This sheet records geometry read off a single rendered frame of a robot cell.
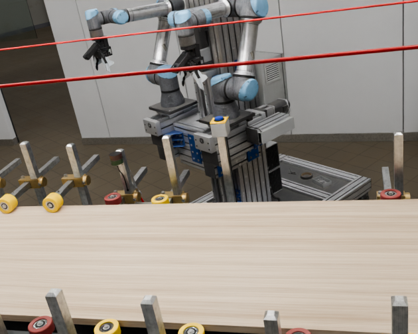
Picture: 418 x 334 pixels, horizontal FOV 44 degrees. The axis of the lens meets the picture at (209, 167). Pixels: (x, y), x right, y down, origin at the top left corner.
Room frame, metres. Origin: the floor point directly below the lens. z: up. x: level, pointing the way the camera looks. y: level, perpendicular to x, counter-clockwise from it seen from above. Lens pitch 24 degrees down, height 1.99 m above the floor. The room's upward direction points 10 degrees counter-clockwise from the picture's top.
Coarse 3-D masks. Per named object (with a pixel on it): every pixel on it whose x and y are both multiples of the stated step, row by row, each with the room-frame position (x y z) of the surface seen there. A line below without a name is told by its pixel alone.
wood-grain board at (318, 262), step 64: (0, 256) 1.87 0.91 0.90; (64, 256) 1.78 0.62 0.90; (128, 256) 1.70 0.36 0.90; (192, 256) 1.63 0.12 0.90; (256, 256) 1.56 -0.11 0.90; (320, 256) 1.49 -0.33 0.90; (384, 256) 1.43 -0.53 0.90; (128, 320) 1.34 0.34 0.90; (192, 320) 1.28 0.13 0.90; (256, 320) 1.23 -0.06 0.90; (320, 320) 1.19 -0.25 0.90; (384, 320) 1.14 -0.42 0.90
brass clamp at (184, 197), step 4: (168, 192) 2.27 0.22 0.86; (172, 192) 2.27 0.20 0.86; (168, 196) 2.24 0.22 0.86; (172, 196) 2.23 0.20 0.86; (176, 196) 2.22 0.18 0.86; (180, 196) 2.22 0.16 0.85; (184, 196) 2.22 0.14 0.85; (188, 196) 2.25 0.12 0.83; (176, 200) 2.22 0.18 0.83; (180, 200) 2.22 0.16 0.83; (184, 200) 2.21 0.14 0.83; (188, 200) 2.24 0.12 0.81
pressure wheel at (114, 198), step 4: (108, 196) 2.25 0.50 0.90; (112, 196) 2.23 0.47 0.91; (116, 196) 2.23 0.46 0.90; (120, 196) 2.23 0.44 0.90; (108, 200) 2.20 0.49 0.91; (112, 200) 2.20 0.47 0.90; (116, 200) 2.20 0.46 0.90; (120, 200) 2.22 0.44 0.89; (108, 204) 2.20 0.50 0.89; (112, 204) 2.20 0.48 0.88; (116, 204) 2.20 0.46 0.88
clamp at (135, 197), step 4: (120, 192) 2.34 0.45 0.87; (124, 192) 2.33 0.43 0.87; (136, 192) 2.31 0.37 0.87; (124, 196) 2.30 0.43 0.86; (128, 196) 2.30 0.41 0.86; (132, 196) 2.29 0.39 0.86; (136, 196) 2.29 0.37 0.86; (140, 196) 2.32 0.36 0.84; (128, 200) 2.30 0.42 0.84; (132, 200) 2.29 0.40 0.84; (136, 200) 2.29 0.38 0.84
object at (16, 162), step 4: (16, 160) 2.80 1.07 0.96; (20, 160) 2.82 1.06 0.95; (8, 164) 2.76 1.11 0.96; (12, 164) 2.75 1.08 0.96; (16, 164) 2.78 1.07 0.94; (4, 168) 2.71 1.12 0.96; (8, 168) 2.71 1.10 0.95; (12, 168) 2.74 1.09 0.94; (0, 172) 2.66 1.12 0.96; (4, 172) 2.67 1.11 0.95; (8, 172) 2.70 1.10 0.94; (0, 176) 2.63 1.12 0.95; (4, 176) 2.66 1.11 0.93
